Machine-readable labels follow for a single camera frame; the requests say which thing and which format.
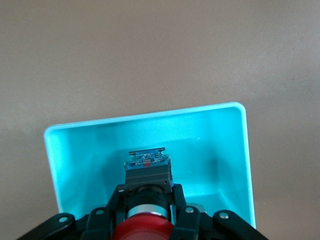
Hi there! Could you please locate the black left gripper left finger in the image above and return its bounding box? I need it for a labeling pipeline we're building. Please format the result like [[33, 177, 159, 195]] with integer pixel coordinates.
[[17, 184, 127, 240]]

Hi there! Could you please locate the cyan plastic box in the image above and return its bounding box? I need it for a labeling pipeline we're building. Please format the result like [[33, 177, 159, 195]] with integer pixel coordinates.
[[43, 101, 257, 230]]

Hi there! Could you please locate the red mushroom push button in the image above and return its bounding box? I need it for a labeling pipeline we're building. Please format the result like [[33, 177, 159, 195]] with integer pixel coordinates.
[[112, 146, 176, 240]]

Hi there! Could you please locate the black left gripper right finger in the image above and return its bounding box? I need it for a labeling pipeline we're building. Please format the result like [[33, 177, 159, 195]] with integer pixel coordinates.
[[170, 183, 270, 240]]

